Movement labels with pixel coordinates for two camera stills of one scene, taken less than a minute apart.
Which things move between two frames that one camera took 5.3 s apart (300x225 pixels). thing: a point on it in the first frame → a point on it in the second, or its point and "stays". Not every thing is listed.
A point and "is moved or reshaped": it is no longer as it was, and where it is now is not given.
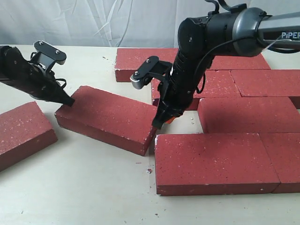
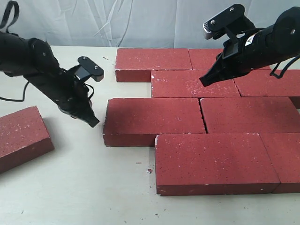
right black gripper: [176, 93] → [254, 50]
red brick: [267, 83] stays
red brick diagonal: [124, 123] is moved or reshaped
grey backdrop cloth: [135, 24] stays
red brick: [128, 59] stays
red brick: [283, 149] stays
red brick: [213, 164] stays
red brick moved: [23, 131] is moved or reshaped
